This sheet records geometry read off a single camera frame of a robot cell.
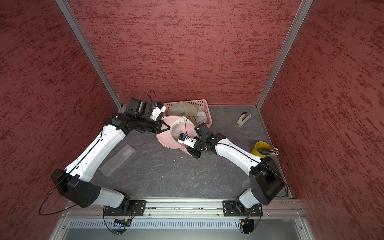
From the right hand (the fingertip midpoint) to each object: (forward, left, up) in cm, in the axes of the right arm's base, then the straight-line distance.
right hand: (187, 152), depth 82 cm
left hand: (+5, +9, +15) cm, 18 cm away
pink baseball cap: (+11, +5, +12) cm, 17 cm away
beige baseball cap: (+38, +2, -5) cm, 38 cm away
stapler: (+32, -41, -10) cm, 53 cm away
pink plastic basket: (+47, -11, -7) cm, 49 cm away
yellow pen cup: (+5, -43, -3) cm, 44 cm away
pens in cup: (-3, -45, +5) cm, 45 cm away
